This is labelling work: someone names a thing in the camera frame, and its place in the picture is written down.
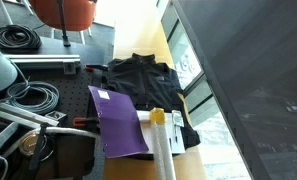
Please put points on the black fleece vest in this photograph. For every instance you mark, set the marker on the black fleece vest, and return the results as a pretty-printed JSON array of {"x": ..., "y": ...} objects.
[{"x": 149, "y": 85}]

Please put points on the small white tag card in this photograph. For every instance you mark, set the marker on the small white tag card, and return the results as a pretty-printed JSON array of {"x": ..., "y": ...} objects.
[{"x": 177, "y": 118}]

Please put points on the purple plastic folder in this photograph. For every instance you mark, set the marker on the purple plastic folder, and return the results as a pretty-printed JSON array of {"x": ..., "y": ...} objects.
[{"x": 119, "y": 124}]

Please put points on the white paper sheets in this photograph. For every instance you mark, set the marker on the white paper sheets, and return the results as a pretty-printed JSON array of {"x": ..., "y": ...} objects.
[{"x": 174, "y": 133}]

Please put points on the bubble wrap roll yellow tape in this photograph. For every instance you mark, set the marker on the bubble wrap roll yellow tape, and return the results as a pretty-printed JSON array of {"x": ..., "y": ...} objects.
[{"x": 161, "y": 147}]

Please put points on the black perforated breadboard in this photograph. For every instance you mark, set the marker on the black perforated breadboard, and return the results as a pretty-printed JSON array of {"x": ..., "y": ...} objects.
[{"x": 74, "y": 99}]

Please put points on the orange chair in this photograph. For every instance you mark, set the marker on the orange chair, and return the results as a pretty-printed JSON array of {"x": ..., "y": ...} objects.
[{"x": 79, "y": 14}]

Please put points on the round copper metal disc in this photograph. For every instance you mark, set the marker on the round copper metal disc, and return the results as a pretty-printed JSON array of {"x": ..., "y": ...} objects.
[{"x": 28, "y": 145}]

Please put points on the aluminium profile bars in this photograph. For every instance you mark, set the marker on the aluminium profile bars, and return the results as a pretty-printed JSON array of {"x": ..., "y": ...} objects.
[{"x": 20, "y": 117}]

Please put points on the orange handled clamp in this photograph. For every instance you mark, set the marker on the orange handled clamp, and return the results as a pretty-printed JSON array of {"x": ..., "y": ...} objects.
[{"x": 85, "y": 121}]

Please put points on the red handled clamp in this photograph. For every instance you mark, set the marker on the red handled clamp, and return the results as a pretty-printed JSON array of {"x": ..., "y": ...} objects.
[{"x": 91, "y": 68}]

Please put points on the aluminium extrusion rail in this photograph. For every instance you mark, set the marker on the aluminium extrusion rail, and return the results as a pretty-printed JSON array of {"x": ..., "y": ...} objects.
[{"x": 68, "y": 63}]

